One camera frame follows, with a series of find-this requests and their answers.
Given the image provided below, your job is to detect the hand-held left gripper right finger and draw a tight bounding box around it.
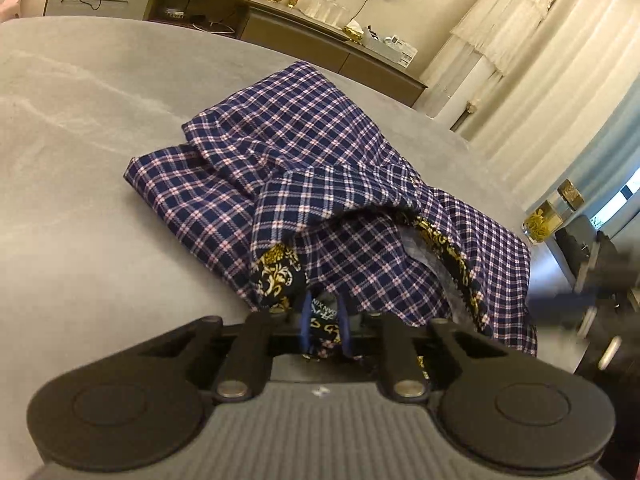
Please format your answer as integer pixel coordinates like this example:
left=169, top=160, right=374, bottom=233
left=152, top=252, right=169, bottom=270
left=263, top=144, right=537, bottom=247
left=335, top=294, right=507, bottom=402

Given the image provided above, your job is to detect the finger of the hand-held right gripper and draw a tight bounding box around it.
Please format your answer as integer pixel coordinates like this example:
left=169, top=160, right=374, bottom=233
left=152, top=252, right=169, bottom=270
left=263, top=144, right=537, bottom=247
left=527, top=290, right=599, bottom=333

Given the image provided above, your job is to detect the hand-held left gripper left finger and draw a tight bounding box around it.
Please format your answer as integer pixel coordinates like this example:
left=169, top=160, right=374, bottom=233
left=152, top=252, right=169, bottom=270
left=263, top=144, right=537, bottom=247
left=131, top=290, right=315, bottom=402

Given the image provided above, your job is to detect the blue plaid shirt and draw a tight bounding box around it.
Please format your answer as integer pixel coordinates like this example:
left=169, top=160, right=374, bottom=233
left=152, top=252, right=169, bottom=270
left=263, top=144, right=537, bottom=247
left=124, top=61, right=540, bottom=361

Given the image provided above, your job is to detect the glass jar with yellow contents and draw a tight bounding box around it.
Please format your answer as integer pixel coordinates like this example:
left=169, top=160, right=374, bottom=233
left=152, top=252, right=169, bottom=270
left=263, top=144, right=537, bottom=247
left=522, top=200, right=565, bottom=247

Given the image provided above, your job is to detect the glass jar with gold lid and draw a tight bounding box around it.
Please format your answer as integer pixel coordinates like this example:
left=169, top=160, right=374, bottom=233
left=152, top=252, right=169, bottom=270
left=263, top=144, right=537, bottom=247
left=557, top=178, right=586, bottom=210

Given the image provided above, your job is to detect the light blue sheer curtain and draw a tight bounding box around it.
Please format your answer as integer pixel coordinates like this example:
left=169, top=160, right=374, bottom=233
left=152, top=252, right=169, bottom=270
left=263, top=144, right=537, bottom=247
left=544, top=102, right=640, bottom=223

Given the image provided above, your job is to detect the white curtain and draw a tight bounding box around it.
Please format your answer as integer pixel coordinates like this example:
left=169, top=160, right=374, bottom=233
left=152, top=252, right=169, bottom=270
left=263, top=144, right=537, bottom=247
left=470, top=0, right=640, bottom=211

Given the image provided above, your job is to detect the white lace covered appliance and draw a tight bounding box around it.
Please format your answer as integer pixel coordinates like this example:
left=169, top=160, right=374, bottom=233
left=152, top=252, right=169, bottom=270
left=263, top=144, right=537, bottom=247
left=414, top=0, right=557, bottom=127

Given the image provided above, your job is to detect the white organiser box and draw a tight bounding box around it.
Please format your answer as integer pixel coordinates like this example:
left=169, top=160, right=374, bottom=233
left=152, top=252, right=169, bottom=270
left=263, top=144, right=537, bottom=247
left=362, top=26, right=419, bottom=69

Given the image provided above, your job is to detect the long grey sideboard cabinet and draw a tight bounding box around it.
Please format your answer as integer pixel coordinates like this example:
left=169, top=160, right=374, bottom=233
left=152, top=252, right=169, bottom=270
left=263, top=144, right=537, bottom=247
left=42, top=0, right=428, bottom=108

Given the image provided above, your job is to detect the cluster of clear glasses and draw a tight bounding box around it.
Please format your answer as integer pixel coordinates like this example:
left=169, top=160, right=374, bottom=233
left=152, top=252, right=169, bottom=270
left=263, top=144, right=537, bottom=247
left=299, top=0, right=352, bottom=29

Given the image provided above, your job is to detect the wall radiator pipe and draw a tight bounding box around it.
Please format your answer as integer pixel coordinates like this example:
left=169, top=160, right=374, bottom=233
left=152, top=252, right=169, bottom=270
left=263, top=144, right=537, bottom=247
left=449, top=101, right=477, bottom=132

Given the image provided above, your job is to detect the looped cable in shelf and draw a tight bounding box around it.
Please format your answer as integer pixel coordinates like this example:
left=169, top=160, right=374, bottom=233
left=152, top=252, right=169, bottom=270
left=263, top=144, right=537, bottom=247
left=192, top=14, right=237, bottom=37

